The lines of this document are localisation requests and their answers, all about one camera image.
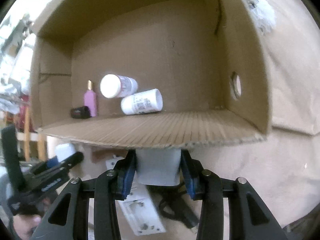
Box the white power adapter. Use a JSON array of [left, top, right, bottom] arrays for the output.
[[136, 149, 181, 186]]

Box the white remote control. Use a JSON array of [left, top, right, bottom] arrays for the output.
[[105, 155, 167, 236]]

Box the white earbuds case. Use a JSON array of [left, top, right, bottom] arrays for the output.
[[55, 143, 76, 163]]

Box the black lipstick tube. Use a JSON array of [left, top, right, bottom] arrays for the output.
[[70, 106, 91, 119]]

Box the white pill bottle blue label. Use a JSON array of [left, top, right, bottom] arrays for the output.
[[120, 88, 163, 115]]

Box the pink perfume bottle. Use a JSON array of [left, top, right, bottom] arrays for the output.
[[84, 80, 98, 117]]

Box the white pill bottle red label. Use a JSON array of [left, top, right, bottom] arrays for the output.
[[100, 74, 138, 99]]

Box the person's left hand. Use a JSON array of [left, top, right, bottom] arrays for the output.
[[13, 215, 42, 240]]

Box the open cardboard box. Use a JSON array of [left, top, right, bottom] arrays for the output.
[[30, 0, 271, 148]]

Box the furry black white throw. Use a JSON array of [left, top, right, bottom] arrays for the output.
[[245, 0, 276, 34]]

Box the black flashlight with strap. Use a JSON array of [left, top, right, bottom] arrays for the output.
[[147, 182, 200, 229]]

